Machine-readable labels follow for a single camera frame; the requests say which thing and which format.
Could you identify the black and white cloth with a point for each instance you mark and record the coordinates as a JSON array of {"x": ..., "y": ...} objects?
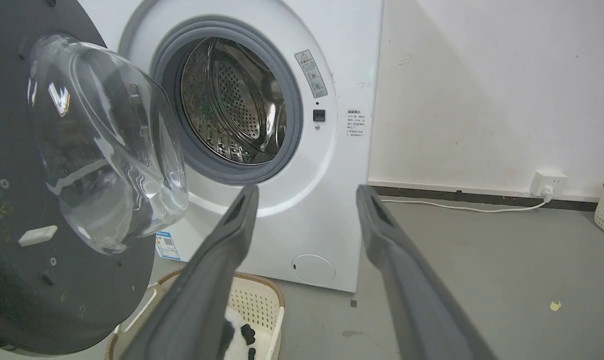
[{"x": 239, "y": 337}]

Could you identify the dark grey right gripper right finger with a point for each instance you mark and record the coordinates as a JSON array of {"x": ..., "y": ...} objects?
[{"x": 412, "y": 290}]

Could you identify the white wall power socket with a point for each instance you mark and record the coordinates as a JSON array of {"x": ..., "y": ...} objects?
[{"x": 547, "y": 183}]

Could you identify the yellow paper scrap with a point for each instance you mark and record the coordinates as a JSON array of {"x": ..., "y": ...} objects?
[{"x": 555, "y": 305}]

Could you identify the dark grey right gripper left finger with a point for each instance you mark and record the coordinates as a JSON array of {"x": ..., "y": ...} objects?
[{"x": 202, "y": 290}]

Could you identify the white plastic laundry basket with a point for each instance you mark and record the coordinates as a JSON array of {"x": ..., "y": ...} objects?
[{"x": 257, "y": 305}]

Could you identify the white front-load washing machine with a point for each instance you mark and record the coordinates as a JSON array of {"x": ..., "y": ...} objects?
[{"x": 332, "y": 150}]

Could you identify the black round washing machine door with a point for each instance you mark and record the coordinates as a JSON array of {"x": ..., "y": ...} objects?
[{"x": 57, "y": 175}]

